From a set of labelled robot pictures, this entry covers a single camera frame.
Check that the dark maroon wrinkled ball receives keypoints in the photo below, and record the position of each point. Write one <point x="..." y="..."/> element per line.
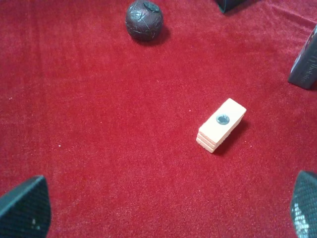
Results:
<point x="144" y="20"/>

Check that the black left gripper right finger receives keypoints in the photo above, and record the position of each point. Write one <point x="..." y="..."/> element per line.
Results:
<point x="303" y="207"/>

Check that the dark box with lettering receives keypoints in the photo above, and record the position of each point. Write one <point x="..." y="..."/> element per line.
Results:
<point x="304" y="70"/>

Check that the pink stacked block with hole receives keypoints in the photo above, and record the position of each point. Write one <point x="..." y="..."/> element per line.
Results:
<point x="220" y="124"/>

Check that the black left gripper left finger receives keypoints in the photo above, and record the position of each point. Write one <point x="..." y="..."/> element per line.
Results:
<point x="25" y="211"/>

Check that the black leather pouch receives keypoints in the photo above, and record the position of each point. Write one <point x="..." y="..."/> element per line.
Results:
<point x="227" y="5"/>

